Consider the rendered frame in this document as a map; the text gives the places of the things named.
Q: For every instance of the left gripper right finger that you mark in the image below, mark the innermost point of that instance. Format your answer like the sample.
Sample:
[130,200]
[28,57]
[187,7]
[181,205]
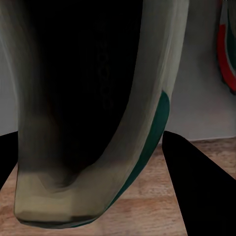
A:
[206,193]

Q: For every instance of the gym shoe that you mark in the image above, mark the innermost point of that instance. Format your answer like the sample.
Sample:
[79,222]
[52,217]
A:
[226,45]
[93,82]

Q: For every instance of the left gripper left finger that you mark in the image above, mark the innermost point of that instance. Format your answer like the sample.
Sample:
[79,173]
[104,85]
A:
[8,155]

